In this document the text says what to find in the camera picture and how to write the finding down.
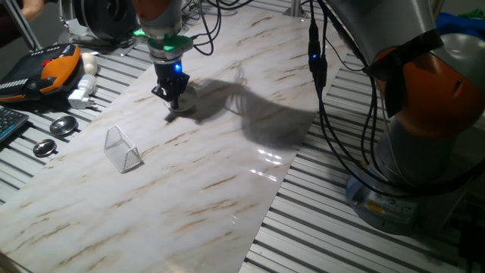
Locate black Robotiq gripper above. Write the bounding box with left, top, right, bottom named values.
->
left=151, top=60, right=190, bottom=110

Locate white plate with berry print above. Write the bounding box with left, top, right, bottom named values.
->
left=165, top=85, right=199, bottom=113

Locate person's forearm dark sleeve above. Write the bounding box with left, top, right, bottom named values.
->
left=0, top=2, right=26, bottom=49

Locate person's bare hand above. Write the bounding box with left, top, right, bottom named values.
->
left=21, top=0, right=45, bottom=20

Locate white egg-shaped object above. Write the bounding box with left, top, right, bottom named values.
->
left=81, top=52, right=99, bottom=76

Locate white power adapter plug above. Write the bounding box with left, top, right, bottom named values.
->
left=67, top=74, right=99, bottom=110

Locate marble pattern mat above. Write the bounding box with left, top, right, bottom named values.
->
left=0, top=5, right=348, bottom=273

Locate black round spool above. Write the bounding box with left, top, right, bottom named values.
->
left=71, top=0, right=139, bottom=42

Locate large round steel dish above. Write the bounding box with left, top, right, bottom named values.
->
left=49, top=115, right=80, bottom=137

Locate orange black teach pendant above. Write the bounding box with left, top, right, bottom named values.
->
left=0, top=43, right=83, bottom=103

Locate small round steel dish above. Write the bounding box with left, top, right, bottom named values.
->
left=32, top=138, right=58, bottom=158

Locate thin aluminium bar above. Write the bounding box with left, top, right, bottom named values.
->
left=3, top=0, right=42, bottom=52

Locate black computer keyboard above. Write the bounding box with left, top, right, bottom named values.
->
left=0, top=105, right=30, bottom=144

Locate blue bag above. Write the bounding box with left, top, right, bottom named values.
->
left=435, top=11, right=485, bottom=37

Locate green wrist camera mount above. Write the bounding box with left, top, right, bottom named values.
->
left=133, top=28, right=194, bottom=61

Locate white wire mesh basket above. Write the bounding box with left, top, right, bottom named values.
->
left=103, top=124, right=144, bottom=174

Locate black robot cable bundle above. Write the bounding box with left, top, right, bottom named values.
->
left=181, top=0, right=485, bottom=198

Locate aluminium frame post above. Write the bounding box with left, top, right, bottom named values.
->
left=282, top=0, right=310, bottom=18

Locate black arm strap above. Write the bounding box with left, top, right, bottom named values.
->
left=363, top=29, right=444, bottom=118

